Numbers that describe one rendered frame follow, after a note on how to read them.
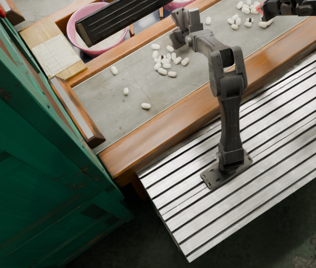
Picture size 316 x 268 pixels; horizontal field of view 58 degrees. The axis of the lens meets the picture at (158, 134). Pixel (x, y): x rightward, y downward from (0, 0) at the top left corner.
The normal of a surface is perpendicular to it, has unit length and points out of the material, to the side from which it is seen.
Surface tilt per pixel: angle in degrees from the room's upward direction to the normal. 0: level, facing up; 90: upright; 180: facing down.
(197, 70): 0
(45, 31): 0
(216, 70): 31
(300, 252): 0
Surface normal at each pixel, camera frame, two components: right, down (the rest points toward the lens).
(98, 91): -0.04, -0.37
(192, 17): 0.15, 0.41
